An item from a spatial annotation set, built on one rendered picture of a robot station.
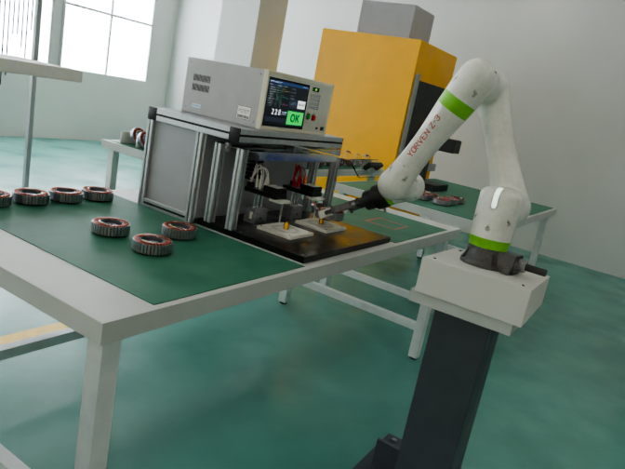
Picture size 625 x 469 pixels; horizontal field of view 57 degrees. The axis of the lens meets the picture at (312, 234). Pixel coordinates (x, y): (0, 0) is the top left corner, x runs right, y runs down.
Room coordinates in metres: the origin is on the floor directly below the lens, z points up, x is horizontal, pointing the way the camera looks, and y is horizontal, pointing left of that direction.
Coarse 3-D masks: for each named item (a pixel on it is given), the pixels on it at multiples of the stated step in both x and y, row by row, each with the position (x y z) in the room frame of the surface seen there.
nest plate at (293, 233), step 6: (276, 222) 2.11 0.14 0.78; (282, 222) 2.12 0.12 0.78; (258, 228) 2.01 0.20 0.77; (264, 228) 1.99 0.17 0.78; (270, 228) 2.00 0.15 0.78; (276, 228) 2.02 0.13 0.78; (282, 228) 2.03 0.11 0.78; (288, 228) 2.05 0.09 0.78; (294, 228) 2.07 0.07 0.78; (276, 234) 1.96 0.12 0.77; (282, 234) 1.95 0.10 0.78; (288, 234) 1.95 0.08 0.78; (294, 234) 1.97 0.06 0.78; (300, 234) 1.99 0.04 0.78; (306, 234) 2.02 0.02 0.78; (312, 234) 2.06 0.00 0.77
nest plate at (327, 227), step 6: (300, 222) 2.20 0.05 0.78; (306, 222) 2.21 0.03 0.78; (312, 222) 2.23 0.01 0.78; (318, 222) 2.25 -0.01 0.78; (324, 222) 2.27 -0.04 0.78; (330, 222) 2.30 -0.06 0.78; (312, 228) 2.17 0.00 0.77; (318, 228) 2.16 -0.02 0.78; (324, 228) 2.17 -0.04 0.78; (330, 228) 2.19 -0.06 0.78; (336, 228) 2.21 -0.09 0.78; (342, 228) 2.25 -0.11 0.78
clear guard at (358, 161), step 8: (320, 152) 2.21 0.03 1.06; (328, 152) 2.25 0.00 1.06; (336, 152) 2.32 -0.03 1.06; (344, 152) 2.40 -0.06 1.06; (352, 160) 2.16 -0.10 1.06; (360, 160) 2.21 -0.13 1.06; (368, 160) 2.27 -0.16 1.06; (376, 160) 2.33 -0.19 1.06; (360, 168) 2.16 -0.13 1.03; (360, 176) 2.12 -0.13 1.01; (368, 176) 2.18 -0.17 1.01; (376, 176) 2.23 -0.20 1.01
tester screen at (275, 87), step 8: (272, 80) 2.05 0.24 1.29; (272, 88) 2.06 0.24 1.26; (280, 88) 2.10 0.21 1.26; (288, 88) 2.14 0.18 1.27; (296, 88) 2.18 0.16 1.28; (304, 88) 2.23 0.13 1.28; (272, 96) 2.06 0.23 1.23; (280, 96) 2.11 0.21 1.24; (288, 96) 2.15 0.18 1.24; (296, 96) 2.19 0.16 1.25; (304, 96) 2.24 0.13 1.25; (272, 104) 2.07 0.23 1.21; (280, 104) 2.11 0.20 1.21; (288, 104) 2.16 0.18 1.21
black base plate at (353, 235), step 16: (208, 224) 1.96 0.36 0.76; (224, 224) 1.97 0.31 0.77; (240, 224) 2.02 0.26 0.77; (256, 224) 2.06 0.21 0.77; (256, 240) 1.85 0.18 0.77; (272, 240) 1.88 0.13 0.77; (288, 240) 1.92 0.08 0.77; (304, 240) 1.97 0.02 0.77; (320, 240) 2.01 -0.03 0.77; (336, 240) 2.06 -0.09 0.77; (352, 240) 2.11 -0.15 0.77; (368, 240) 2.16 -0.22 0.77; (384, 240) 2.26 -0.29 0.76; (288, 256) 1.78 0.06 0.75; (304, 256) 1.76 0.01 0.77; (320, 256) 1.84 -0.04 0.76
